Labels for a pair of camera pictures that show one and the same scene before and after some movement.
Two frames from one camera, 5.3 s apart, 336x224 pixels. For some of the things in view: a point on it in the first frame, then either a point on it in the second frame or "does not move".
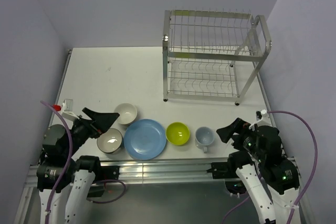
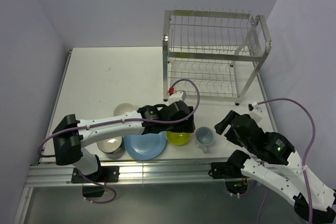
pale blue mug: (204, 136) does not move
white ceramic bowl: (127, 113) does not move
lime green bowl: (177, 133) does not move
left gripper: (100, 121) to (187, 127)
